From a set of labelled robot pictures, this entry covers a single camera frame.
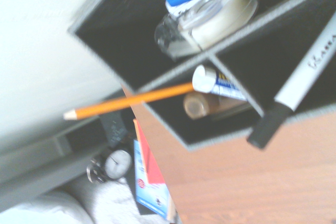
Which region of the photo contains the white marker with black cap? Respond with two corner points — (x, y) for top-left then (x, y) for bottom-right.
(246, 11), (336, 149)

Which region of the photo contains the gray fabric desk organizer holder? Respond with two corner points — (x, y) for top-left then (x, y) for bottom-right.
(67, 0), (336, 153)

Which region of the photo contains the small brown bottle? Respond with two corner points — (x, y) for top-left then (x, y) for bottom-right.
(183, 92), (253, 120)

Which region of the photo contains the white and blue glue stick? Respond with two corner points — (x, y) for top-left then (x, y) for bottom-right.
(192, 64), (249, 102)

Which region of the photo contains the orange pencil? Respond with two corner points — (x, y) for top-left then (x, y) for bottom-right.
(63, 82), (195, 121)

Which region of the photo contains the black remote control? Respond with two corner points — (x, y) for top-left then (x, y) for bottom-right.
(100, 112), (130, 149)

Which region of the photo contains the red book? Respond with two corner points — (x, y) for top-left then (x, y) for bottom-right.
(133, 118), (166, 185)

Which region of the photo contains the small round alarm clock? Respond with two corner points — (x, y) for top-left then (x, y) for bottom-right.
(86, 150), (133, 184)

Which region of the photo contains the clear tape roll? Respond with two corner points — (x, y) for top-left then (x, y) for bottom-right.
(154, 0), (259, 60)

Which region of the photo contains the blue and white booklet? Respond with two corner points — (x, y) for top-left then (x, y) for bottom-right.
(133, 139), (172, 220)

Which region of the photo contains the black side table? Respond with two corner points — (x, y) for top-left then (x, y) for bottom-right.
(0, 111), (169, 224)

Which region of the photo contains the white cloth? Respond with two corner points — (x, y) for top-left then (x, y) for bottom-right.
(0, 176), (144, 224)

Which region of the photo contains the wooden desk with black frame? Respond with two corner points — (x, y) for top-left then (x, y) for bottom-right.
(122, 84), (336, 224)

